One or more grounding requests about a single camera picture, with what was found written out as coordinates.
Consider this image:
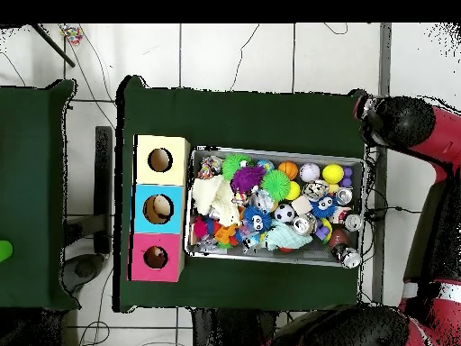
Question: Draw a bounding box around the cream muslin cloth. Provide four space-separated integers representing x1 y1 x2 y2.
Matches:
190 174 241 228

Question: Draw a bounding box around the green spiky ball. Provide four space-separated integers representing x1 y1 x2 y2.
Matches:
221 153 253 182
260 169 293 204

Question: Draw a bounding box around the shallow clear mesh bin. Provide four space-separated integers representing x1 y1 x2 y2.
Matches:
183 146 365 270

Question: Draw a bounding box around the wooden box with three holes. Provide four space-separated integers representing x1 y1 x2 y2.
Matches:
129 134 192 284

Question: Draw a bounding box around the purple spiky ball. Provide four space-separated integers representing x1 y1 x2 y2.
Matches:
230 165 267 196

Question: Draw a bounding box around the small blue fuzzy toy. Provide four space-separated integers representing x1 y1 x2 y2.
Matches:
241 206 273 234

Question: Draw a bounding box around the orange plastic toy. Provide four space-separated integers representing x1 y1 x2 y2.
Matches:
212 223 240 247

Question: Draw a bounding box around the small soccer ball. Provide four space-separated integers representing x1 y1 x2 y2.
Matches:
274 204 296 224

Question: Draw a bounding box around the orange basketball toy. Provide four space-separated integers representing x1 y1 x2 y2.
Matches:
277 160 300 181

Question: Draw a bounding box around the mint green cloth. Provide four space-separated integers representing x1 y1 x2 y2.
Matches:
262 223 314 253

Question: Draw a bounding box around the white baseball toy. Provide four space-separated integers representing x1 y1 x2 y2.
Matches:
299 162 321 185

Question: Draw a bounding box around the blue fuzzy monster toy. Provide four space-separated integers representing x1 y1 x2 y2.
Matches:
310 194 339 221

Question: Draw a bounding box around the smooth yellow ball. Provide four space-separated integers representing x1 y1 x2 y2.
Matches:
321 163 346 186

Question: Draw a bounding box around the black power adapter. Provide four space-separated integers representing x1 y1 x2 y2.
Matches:
363 206 389 221

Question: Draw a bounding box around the side table with green cloth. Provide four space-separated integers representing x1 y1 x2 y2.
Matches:
0 78 77 313

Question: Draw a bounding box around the small colourful object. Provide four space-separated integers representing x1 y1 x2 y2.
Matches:
59 24 84 46

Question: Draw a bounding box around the black rod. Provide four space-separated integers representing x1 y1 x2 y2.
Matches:
28 23 77 68

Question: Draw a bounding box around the small green object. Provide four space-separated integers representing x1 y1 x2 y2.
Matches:
0 240 14 264

